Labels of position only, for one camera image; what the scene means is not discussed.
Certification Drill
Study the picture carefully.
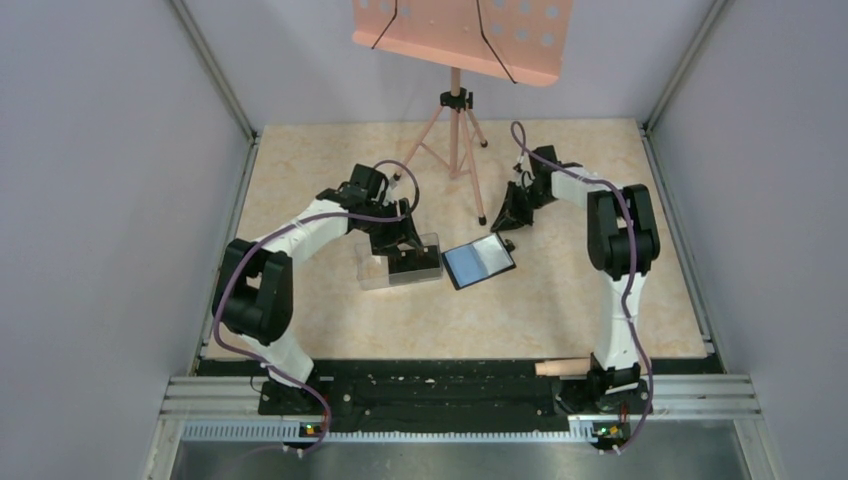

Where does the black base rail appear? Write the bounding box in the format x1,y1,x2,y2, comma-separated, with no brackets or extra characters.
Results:
192,357,730,439

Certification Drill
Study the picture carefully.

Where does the pink music stand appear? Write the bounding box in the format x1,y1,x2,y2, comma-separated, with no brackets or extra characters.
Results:
352,0,574,225

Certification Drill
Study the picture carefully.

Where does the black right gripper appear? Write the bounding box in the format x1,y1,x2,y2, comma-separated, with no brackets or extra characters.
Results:
491,182,555,235

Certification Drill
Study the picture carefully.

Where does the pink toy microphone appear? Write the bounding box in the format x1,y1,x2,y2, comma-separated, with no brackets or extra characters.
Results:
534,358,591,377

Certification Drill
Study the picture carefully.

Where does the clear acrylic tray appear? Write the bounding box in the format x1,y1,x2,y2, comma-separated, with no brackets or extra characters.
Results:
354,232,444,291

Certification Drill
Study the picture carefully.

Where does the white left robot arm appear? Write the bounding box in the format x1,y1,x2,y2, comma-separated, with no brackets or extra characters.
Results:
210,164,424,414

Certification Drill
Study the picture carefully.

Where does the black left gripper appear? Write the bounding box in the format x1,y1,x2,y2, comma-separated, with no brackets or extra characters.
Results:
357,197,423,258

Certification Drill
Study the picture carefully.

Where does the black leather card holder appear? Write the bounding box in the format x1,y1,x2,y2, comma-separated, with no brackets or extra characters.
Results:
442,233,516,290

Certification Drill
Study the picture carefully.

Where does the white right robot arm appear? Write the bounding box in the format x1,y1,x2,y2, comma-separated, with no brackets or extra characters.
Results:
491,145,661,412

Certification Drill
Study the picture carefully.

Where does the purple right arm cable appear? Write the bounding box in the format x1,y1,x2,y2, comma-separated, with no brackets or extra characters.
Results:
510,120,657,455

